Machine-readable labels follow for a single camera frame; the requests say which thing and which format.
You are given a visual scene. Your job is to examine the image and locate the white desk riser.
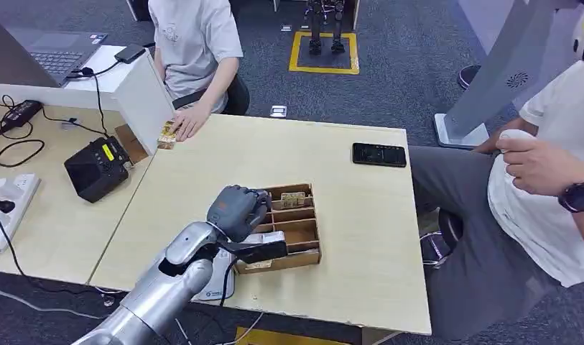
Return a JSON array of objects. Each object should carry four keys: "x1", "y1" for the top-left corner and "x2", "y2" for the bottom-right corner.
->
[{"x1": 0, "y1": 45, "x2": 177, "y2": 157}]

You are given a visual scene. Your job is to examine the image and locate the dark grey laptop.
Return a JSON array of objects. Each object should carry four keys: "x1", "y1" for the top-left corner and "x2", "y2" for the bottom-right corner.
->
[{"x1": 0, "y1": 10, "x2": 109, "y2": 89}]

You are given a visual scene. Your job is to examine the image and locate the black round floor object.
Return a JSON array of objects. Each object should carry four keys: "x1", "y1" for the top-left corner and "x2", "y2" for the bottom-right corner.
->
[{"x1": 457, "y1": 64, "x2": 483, "y2": 91}]

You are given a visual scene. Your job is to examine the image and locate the black office chair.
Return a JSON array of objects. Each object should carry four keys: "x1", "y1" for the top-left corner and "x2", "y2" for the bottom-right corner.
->
[{"x1": 222, "y1": 73, "x2": 251, "y2": 116}]

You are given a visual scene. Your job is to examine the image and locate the yellow panel under desk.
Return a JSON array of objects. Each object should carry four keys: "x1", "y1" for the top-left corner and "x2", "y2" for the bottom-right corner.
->
[{"x1": 234, "y1": 326, "x2": 352, "y2": 345}]

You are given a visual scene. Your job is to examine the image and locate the black phone cable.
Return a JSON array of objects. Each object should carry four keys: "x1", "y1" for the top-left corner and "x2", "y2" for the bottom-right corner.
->
[{"x1": 65, "y1": 57, "x2": 119, "y2": 140}]

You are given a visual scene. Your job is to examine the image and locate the brown upright card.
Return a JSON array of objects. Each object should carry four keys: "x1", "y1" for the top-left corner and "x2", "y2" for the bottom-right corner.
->
[{"x1": 279, "y1": 191, "x2": 306, "y2": 210}]

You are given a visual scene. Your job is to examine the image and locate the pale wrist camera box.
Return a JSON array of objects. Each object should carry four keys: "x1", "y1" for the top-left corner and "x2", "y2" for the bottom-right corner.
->
[{"x1": 219, "y1": 231, "x2": 289, "y2": 266}]

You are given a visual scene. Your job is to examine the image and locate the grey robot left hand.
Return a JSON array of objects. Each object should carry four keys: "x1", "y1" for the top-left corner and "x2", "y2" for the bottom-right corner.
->
[{"x1": 206, "y1": 184, "x2": 273, "y2": 243}]

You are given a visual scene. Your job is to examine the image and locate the black adapter cable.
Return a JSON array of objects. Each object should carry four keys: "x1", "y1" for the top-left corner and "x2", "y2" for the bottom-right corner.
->
[{"x1": 0, "y1": 94, "x2": 107, "y2": 169}]

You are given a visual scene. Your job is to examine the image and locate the yellow bordered floor mat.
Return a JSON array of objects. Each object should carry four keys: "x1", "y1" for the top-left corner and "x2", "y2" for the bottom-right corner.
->
[{"x1": 288, "y1": 30, "x2": 361, "y2": 75}]

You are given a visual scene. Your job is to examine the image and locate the black plug with cable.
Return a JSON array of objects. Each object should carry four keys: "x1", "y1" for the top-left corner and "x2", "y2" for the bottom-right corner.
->
[{"x1": 0, "y1": 196, "x2": 36, "y2": 282}]

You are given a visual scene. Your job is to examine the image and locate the wooden card box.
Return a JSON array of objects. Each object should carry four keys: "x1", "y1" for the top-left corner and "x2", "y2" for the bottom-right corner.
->
[{"x1": 234, "y1": 183, "x2": 323, "y2": 275}]

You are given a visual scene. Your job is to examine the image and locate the black smartphone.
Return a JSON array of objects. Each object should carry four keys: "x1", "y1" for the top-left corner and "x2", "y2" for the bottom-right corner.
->
[{"x1": 352, "y1": 142, "x2": 408, "y2": 168}]

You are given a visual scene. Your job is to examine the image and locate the white power strip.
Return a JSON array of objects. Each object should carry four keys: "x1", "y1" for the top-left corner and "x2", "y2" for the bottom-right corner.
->
[{"x1": 0, "y1": 173, "x2": 41, "y2": 254}]

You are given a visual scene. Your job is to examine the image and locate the brown wooden board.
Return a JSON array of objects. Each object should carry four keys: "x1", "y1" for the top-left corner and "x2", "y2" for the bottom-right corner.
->
[{"x1": 113, "y1": 124, "x2": 149, "y2": 166}]

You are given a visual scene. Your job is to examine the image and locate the silver power bank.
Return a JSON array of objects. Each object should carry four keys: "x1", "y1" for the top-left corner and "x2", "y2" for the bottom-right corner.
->
[{"x1": 194, "y1": 248, "x2": 237, "y2": 303}]

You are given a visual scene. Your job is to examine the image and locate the grey column, white base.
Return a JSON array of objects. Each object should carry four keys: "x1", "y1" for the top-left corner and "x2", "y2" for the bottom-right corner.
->
[{"x1": 433, "y1": 0, "x2": 580, "y2": 150}]

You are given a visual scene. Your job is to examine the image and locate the black phone with cable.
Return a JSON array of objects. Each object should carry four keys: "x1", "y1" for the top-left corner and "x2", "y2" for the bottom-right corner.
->
[{"x1": 113, "y1": 43, "x2": 147, "y2": 65}]

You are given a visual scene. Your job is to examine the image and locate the white floor cable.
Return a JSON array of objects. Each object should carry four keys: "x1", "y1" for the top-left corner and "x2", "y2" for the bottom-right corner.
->
[{"x1": 0, "y1": 282, "x2": 265, "y2": 345}]

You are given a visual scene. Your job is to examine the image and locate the stack of printed cards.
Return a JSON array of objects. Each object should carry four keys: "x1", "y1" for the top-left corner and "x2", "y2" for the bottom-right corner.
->
[{"x1": 156, "y1": 120, "x2": 180, "y2": 152}]

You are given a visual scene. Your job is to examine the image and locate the black power adapter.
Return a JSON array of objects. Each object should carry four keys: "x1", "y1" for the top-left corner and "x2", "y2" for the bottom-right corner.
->
[{"x1": 0, "y1": 99, "x2": 44, "y2": 134}]

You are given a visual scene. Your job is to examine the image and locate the person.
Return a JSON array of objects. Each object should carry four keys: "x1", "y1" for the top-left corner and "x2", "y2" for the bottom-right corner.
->
[
  {"x1": 147, "y1": 0, "x2": 245, "y2": 143},
  {"x1": 408, "y1": 59, "x2": 584, "y2": 341}
]

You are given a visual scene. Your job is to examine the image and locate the black box, yellow label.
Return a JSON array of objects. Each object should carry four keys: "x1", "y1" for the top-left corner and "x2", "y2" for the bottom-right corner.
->
[{"x1": 63, "y1": 136, "x2": 131, "y2": 204}]

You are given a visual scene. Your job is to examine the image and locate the black wristwatch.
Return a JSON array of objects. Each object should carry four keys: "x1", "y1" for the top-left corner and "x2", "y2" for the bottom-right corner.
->
[{"x1": 557, "y1": 172, "x2": 584, "y2": 214}]

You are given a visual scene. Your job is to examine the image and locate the person's hand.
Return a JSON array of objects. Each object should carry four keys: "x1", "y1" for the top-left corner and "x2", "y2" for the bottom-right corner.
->
[
  {"x1": 170, "y1": 101, "x2": 213, "y2": 143},
  {"x1": 494, "y1": 135, "x2": 584, "y2": 198}
]

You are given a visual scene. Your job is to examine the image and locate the black robot legs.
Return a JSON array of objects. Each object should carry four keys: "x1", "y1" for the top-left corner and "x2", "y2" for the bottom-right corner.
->
[{"x1": 305, "y1": 0, "x2": 347, "y2": 55}]

